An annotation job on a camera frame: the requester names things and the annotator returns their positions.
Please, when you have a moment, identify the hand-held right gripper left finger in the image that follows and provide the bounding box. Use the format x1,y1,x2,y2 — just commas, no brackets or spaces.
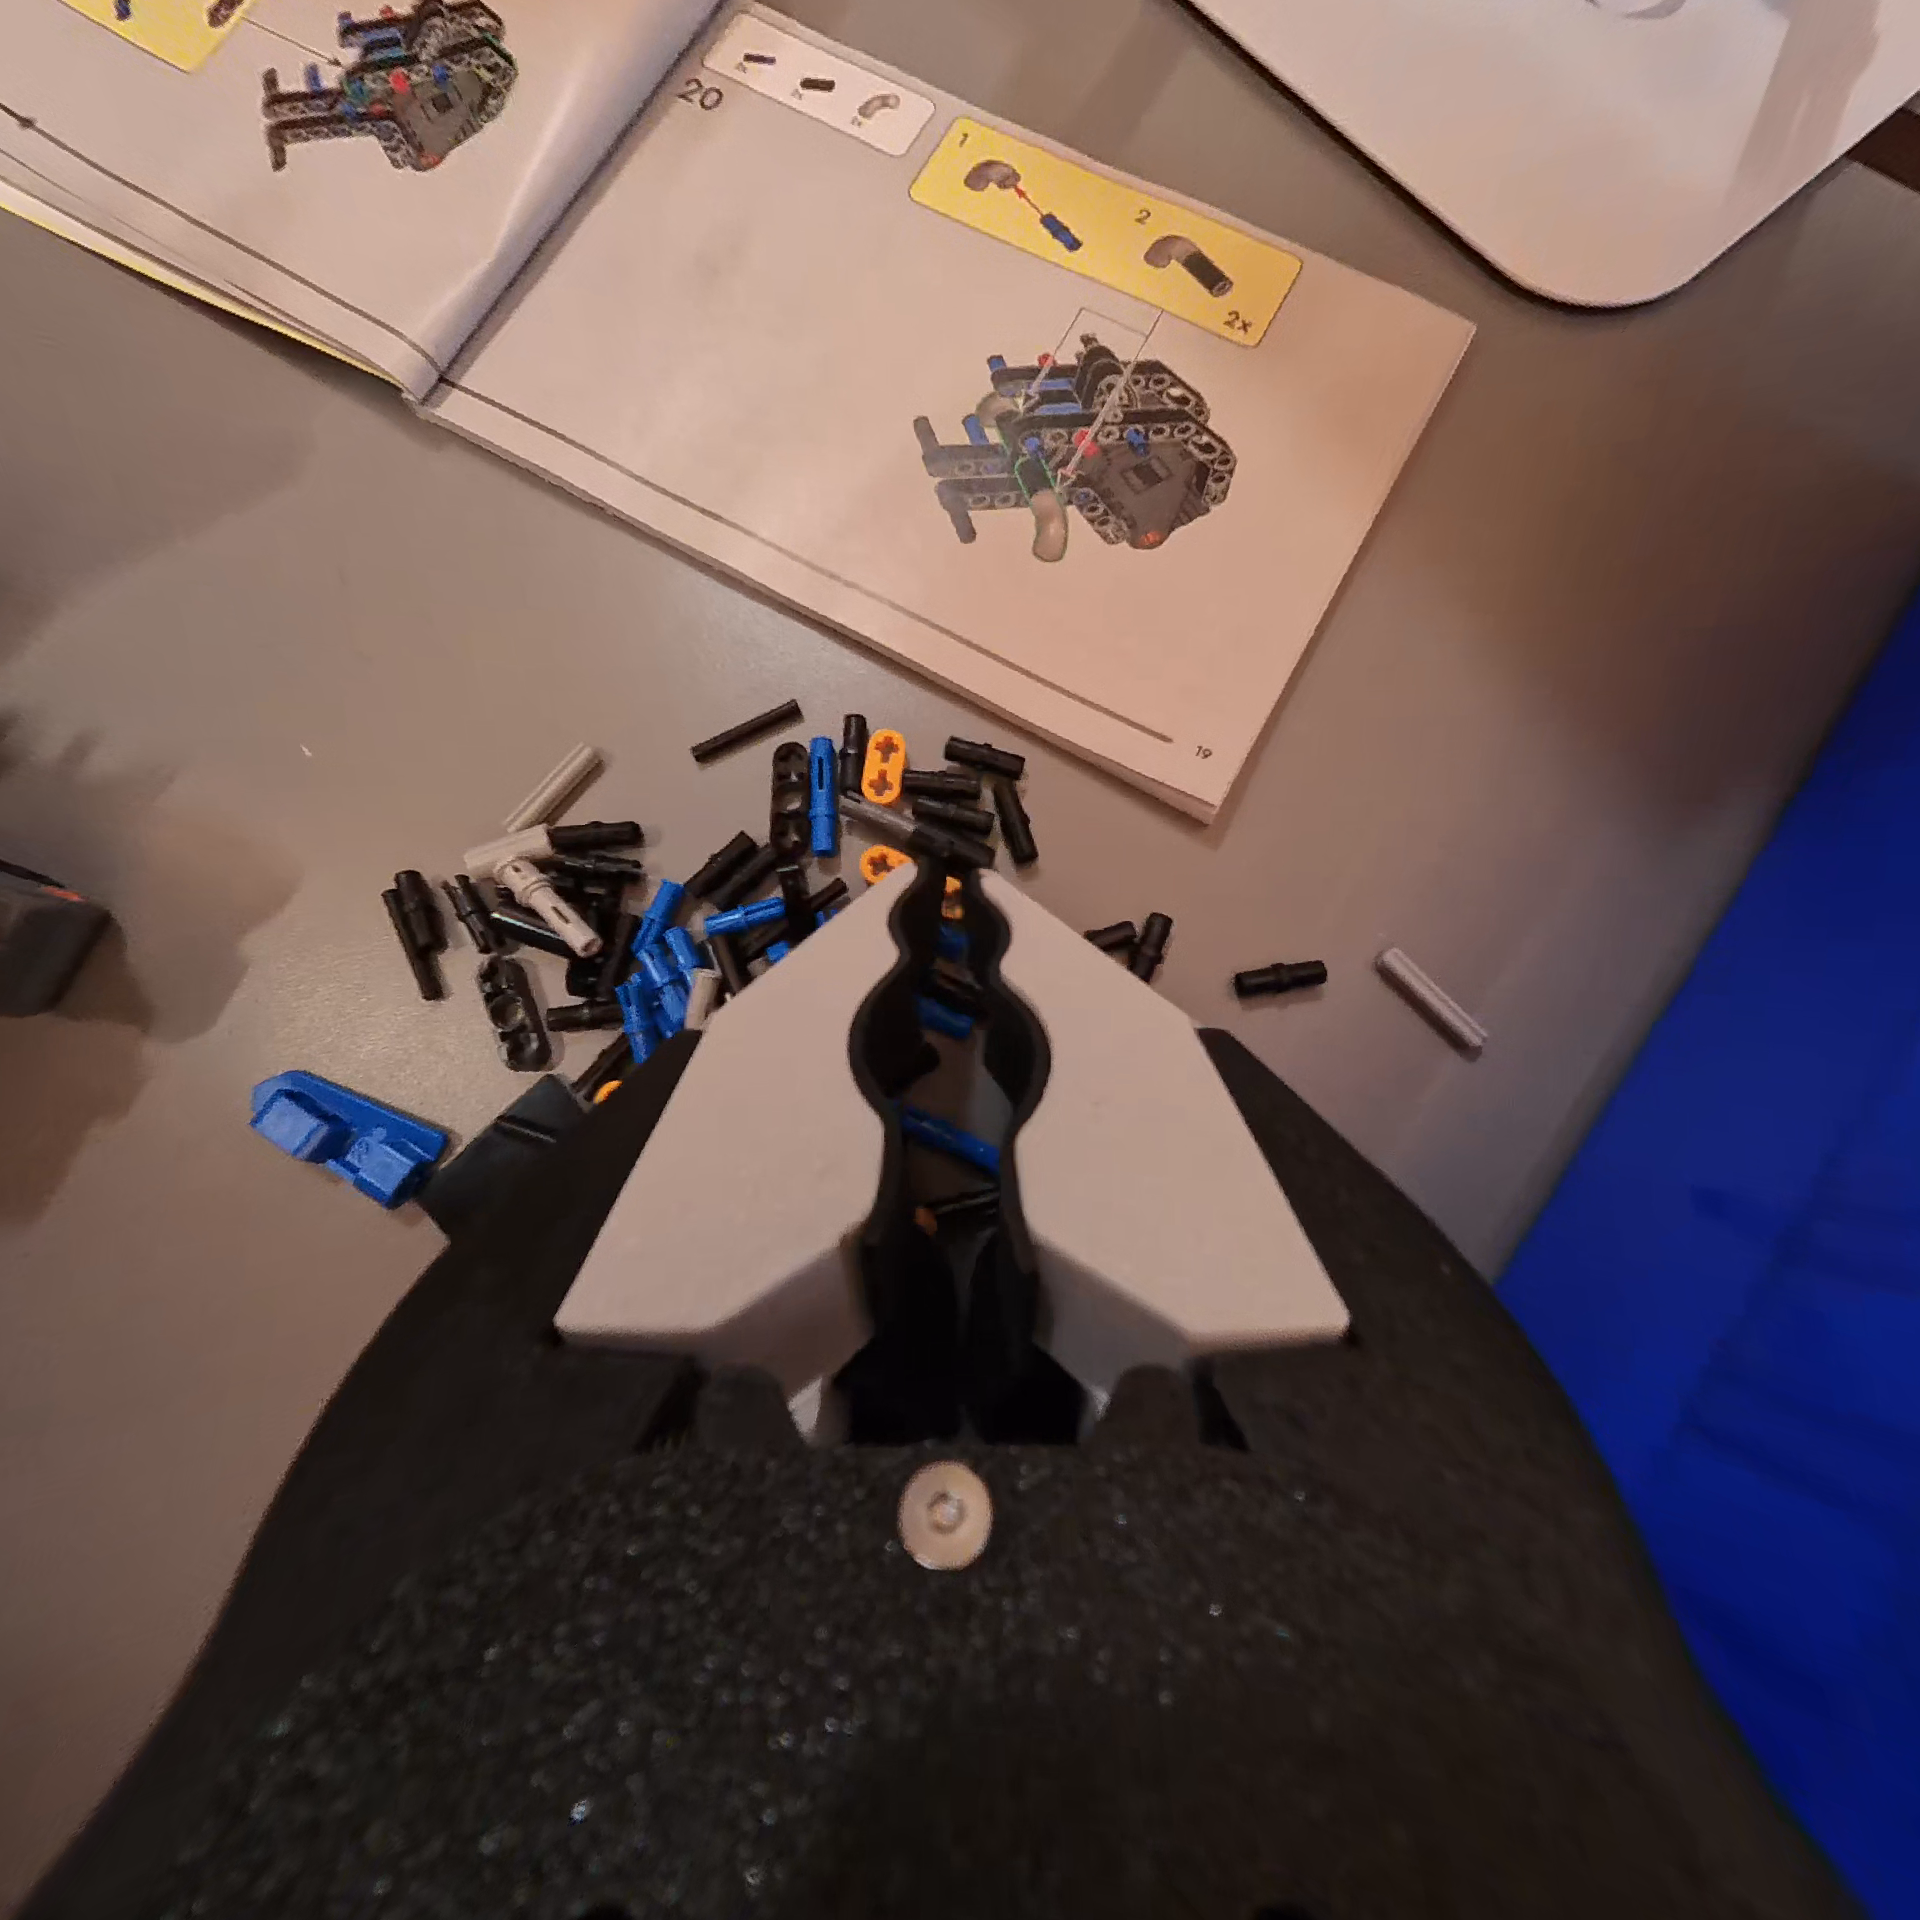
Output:
551,863,922,1416

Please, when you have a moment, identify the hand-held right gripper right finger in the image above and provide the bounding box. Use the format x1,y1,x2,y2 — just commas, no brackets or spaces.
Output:
955,866,1352,1416

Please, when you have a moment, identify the pile of small lego pins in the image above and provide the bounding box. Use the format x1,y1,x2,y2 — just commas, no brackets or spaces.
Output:
379,696,1331,1120

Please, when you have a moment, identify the short black lego beam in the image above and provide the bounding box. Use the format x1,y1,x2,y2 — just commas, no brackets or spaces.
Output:
473,955,560,1075

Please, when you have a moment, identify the grey lego axle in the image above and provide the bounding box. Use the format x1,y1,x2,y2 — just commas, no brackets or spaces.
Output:
1373,947,1491,1054
500,744,606,836

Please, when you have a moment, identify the white lego connector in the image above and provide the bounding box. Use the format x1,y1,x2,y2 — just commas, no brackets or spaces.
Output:
461,828,606,961

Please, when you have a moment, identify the blue lego panel piece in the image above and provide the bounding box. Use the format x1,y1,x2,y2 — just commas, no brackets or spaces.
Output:
245,1068,451,1213

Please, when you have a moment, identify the long black lego axle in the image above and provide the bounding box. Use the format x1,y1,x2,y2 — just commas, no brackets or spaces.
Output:
687,698,805,767

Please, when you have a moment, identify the partly built lego model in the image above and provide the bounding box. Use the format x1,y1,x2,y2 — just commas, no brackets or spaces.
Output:
0,858,117,1021

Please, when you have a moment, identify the lego instruction booklet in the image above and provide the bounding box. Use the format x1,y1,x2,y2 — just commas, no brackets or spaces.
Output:
0,0,1482,827

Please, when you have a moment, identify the blue mat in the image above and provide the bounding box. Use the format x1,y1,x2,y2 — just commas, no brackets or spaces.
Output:
1490,596,1920,1920

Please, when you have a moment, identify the white rounded board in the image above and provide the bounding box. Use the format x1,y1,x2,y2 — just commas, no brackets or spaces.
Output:
1182,0,1920,313

